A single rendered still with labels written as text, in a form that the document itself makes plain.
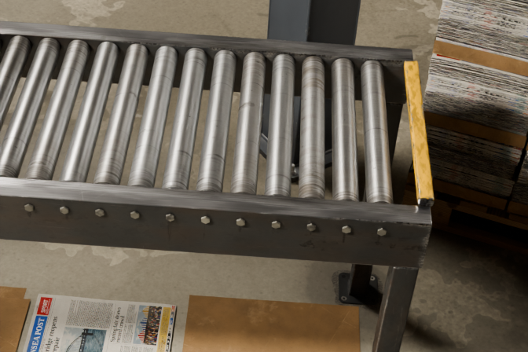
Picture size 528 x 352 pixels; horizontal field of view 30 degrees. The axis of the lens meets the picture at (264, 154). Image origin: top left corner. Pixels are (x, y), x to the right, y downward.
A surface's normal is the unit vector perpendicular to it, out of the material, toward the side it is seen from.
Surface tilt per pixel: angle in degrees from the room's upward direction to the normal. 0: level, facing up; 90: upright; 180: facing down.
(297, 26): 90
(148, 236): 90
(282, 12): 90
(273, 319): 0
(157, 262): 0
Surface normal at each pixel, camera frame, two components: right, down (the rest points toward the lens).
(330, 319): 0.05, -0.74
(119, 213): -0.04, 0.66
